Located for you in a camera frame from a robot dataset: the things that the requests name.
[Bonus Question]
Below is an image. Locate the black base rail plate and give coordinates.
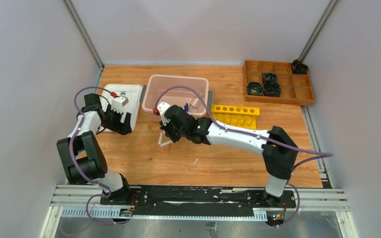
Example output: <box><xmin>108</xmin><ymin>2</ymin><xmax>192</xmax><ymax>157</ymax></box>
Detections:
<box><xmin>100</xmin><ymin>185</ymin><xmax>297</xmax><ymax>220</ymax></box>

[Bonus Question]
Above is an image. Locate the aluminium frame post left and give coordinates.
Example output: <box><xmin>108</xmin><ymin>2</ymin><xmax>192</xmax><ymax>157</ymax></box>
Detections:
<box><xmin>62</xmin><ymin>0</ymin><xmax>104</xmax><ymax>72</ymax></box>

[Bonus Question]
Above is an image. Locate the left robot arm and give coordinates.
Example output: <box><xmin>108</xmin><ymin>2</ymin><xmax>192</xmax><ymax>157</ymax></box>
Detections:
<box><xmin>57</xmin><ymin>93</ymin><xmax>133</xmax><ymax>205</ymax></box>

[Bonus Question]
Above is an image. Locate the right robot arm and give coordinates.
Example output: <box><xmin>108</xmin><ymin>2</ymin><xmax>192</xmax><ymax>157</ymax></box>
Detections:
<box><xmin>153</xmin><ymin>102</ymin><xmax>298</xmax><ymax>207</ymax></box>

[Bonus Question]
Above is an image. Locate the yellow test tube rack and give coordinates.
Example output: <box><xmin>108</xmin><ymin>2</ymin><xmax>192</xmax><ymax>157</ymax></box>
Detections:
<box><xmin>210</xmin><ymin>105</ymin><xmax>260</xmax><ymax>129</ymax></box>

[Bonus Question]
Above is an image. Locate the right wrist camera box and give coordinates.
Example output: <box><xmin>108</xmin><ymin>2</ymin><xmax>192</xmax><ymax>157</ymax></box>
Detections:
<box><xmin>156</xmin><ymin>102</ymin><xmax>171</xmax><ymax>117</ymax></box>

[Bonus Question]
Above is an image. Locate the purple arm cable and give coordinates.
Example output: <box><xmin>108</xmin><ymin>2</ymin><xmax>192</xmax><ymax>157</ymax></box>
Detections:
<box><xmin>152</xmin><ymin>85</ymin><xmax>334</xmax><ymax>227</ymax></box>
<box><xmin>68</xmin><ymin>86</ymin><xmax>128</xmax><ymax>226</ymax></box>

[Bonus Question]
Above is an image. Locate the small glass beaker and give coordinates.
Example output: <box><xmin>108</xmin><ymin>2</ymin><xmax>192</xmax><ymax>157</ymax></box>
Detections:
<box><xmin>189</xmin><ymin>96</ymin><xmax>202</xmax><ymax>109</ymax></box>

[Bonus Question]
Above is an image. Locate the aluminium frame post right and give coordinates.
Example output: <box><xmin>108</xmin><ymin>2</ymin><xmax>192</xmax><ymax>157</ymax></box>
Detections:
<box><xmin>298</xmin><ymin>0</ymin><xmax>340</xmax><ymax>62</ymax></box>

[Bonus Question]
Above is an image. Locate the wooden compartment tray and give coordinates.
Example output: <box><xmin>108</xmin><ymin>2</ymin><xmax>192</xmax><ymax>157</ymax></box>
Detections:
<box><xmin>243</xmin><ymin>59</ymin><xmax>315</xmax><ymax>106</ymax></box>

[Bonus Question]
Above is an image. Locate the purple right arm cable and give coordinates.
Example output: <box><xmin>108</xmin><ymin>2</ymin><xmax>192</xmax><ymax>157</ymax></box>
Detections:
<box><xmin>152</xmin><ymin>85</ymin><xmax>334</xmax><ymax>227</ymax></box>

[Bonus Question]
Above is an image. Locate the aluminium frame post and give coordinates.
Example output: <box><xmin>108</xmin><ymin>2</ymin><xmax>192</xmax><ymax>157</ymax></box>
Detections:
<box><xmin>298</xmin><ymin>0</ymin><xmax>340</xmax><ymax>62</ymax></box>
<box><xmin>62</xmin><ymin>0</ymin><xmax>104</xmax><ymax>72</ymax></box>

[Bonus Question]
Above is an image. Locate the black coiled strap top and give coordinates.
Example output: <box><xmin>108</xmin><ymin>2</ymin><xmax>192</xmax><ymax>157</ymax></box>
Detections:
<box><xmin>262</xmin><ymin>72</ymin><xmax>279</xmax><ymax>84</ymax></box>

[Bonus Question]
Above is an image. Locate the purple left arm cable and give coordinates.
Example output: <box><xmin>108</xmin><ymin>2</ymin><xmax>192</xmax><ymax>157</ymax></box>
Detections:
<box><xmin>68</xmin><ymin>86</ymin><xmax>128</xmax><ymax>226</ymax></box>

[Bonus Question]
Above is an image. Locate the black coiled strap bottom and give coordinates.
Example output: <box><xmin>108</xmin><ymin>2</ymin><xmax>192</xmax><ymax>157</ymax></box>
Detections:
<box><xmin>263</xmin><ymin>82</ymin><xmax>282</xmax><ymax>98</ymax></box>

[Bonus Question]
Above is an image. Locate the pink plastic storage bin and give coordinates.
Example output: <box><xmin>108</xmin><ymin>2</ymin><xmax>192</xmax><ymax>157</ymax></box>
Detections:
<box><xmin>141</xmin><ymin>74</ymin><xmax>209</xmax><ymax>117</ymax></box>

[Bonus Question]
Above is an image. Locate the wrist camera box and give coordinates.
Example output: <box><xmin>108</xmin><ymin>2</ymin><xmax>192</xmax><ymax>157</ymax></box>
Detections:
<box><xmin>111</xmin><ymin>95</ymin><xmax>129</xmax><ymax>114</ymax></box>
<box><xmin>156</xmin><ymin>102</ymin><xmax>171</xmax><ymax>117</ymax></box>

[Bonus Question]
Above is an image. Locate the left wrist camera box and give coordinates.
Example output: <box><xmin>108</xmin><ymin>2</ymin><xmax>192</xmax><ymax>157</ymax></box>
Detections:
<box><xmin>111</xmin><ymin>95</ymin><xmax>129</xmax><ymax>114</ymax></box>

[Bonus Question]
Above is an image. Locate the white clay triangle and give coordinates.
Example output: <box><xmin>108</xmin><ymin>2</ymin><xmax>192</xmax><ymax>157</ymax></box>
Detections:
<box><xmin>158</xmin><ymin>131</ymin><xmax>173</xmax><ymax>147</ymax></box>

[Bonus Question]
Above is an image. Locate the black coiled strap outside tray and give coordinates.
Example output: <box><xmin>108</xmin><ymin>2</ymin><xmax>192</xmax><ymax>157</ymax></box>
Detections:
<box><xmin>291</xmin><ymin>59</ymin><xmax>309</xmax><ymax>75</ymax></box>

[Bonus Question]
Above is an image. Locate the black coiled strap left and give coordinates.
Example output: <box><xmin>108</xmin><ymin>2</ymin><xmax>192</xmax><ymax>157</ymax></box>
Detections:
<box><xmin>247</xmin><ymin>81</ymin><xmax>264</xmax><ymax>96</ymax></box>

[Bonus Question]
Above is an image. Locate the black coiled strap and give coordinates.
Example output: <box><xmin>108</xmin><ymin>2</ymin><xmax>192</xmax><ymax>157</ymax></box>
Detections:
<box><xmin>247</xmin><ymin>81</ymin><xmax>264</xmax><ymax>96</ymax></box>
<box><xmin>262</xmin><ymin>72</ymin><xmax>279</xmax><ymax>84</ymax></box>
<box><xmin>263</xmin><ymin>82</ymin><xmax>282</xmax><ymax>98</ymax></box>

